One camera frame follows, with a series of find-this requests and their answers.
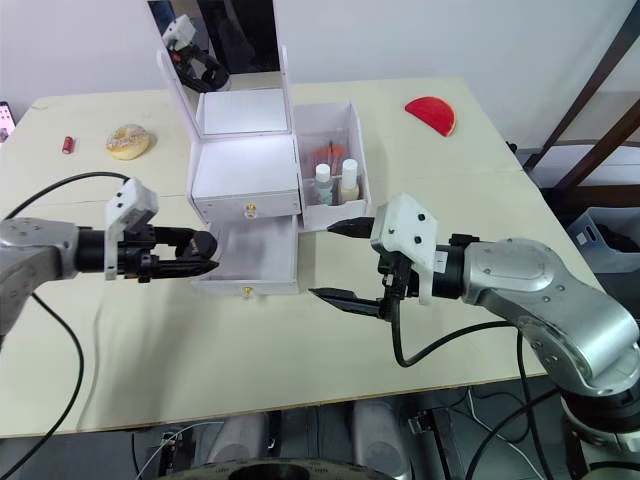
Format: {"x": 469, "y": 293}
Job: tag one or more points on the beige liquid bottle white cap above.
{"x": 350, "y": 187}

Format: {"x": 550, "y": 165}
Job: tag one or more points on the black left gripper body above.
{"x": 135, "y": 250}

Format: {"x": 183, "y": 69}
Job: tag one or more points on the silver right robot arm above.
{"x": 525, "y": 280}

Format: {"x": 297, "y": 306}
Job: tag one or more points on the grey plastic crate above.
{"x": 595, "y": 225}

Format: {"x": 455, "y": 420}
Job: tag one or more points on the clear liquid bottle white cap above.
{"x": 324, "y": 187}

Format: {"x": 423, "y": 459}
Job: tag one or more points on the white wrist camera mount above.
{"x": 132, "y": 200}
{"x": 405, "y": 225}

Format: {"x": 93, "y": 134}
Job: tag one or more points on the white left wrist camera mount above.
{"x": 132, "y": 200}

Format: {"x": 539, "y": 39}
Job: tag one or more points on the red watermelon slice toy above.
{"x": 432, "y": 112}

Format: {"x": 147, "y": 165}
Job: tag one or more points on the dark brown wooden frame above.
{"x": 575, "y": 97}

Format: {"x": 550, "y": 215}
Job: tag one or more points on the small red cylinder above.
{"x": 68, "y": 145}

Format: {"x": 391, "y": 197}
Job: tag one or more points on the sprinkled toy donut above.
{"x": 127, "y": 142}

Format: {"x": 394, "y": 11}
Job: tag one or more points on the white high drawer gold knob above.
{"x": 220, "y": 207}

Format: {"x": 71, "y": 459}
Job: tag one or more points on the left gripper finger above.
{"x": 172, "y": 236}
{"x": 182, "y": 267}

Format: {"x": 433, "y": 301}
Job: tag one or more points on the white framed organizer mirror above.
{"x": 250, "y": 40}

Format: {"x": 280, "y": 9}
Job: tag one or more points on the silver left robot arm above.
{"x": 35, "y": 250}

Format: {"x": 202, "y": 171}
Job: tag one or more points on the white makeup organizer cabinet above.
{"x": 245, "y": 165}

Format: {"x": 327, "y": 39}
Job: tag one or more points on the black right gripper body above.
{"x": 395, "y": 280}

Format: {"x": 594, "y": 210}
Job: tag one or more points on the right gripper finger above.
{"x": 352, "y": 227}
{"x": 345, "y": 301}

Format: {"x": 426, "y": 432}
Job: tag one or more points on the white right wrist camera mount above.
{"x": 405, "y": 225}

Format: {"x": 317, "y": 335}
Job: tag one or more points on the black-lidded clear compact jar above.
{"x": 205, "y": 244}

